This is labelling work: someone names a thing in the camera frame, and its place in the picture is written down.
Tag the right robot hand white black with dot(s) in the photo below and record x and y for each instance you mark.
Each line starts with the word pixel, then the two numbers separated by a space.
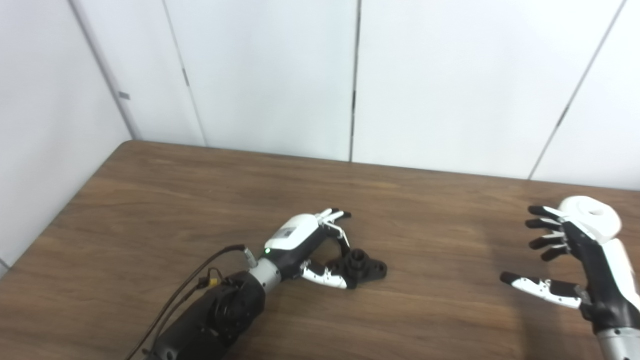
pixel 607 285

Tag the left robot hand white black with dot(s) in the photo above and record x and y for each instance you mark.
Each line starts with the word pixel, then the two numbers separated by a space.
pixel 295 235

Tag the round white piece with hole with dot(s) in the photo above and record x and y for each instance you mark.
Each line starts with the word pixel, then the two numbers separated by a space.
pixel 592 220

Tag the black flanged holder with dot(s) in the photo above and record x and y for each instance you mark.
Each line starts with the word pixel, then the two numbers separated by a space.
pixel 367 270

